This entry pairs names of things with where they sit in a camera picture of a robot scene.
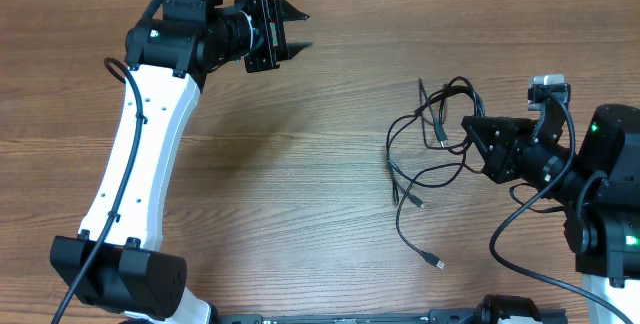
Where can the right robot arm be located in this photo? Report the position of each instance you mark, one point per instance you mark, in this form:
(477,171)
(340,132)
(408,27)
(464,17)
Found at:
(596,183)

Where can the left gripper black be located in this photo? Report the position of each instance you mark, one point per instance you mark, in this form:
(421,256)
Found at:
(273,30)

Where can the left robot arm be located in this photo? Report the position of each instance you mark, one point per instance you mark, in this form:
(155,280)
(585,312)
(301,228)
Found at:
(115,261)

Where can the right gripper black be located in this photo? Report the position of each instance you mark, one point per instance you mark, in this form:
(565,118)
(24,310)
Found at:
(516,149)

